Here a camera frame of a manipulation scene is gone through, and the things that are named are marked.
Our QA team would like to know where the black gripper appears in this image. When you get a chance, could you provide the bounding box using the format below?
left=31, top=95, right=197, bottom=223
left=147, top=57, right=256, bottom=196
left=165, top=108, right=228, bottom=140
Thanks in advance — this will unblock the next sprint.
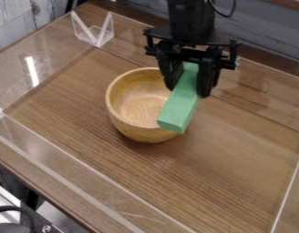
left=143, top=0, right=240, bottom=98

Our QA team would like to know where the green rectangular block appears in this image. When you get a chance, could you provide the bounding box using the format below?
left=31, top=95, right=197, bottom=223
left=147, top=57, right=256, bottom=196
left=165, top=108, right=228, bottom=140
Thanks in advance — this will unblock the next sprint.
left=157, top=63, right=201, bottom=134

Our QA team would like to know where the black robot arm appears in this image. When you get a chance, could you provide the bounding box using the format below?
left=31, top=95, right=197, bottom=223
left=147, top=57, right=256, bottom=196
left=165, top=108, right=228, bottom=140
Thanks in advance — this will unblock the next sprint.
left=143, top=0, right=240, bottom=98

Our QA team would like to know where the brown wooden bowl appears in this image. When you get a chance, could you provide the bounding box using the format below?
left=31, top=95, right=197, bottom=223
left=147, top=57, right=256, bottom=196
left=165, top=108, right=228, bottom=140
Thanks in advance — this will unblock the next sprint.
left=106, top=67, right=181, bottom=144

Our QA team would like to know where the clear acrylic corner bracket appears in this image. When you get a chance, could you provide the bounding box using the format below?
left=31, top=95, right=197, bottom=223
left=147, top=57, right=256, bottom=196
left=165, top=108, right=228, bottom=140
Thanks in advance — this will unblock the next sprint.
left=71, top=11, right=115, bottom=48

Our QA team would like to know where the clear acrylic tray wall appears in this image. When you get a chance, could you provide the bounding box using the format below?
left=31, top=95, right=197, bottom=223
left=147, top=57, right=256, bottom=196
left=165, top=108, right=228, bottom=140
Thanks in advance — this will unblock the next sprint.
left=0, top=16, right=299, bottom=233

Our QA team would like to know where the black metal bracket with bolt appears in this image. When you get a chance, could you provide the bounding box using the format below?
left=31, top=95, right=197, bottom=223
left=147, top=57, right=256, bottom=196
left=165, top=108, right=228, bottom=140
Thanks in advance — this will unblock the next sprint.
left=20, top=203, right=64, bottom=233

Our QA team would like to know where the black cable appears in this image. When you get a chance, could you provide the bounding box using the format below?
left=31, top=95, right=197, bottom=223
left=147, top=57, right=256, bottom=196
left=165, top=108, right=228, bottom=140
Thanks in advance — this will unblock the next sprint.
left=0, top=205, right=35, bottom=233

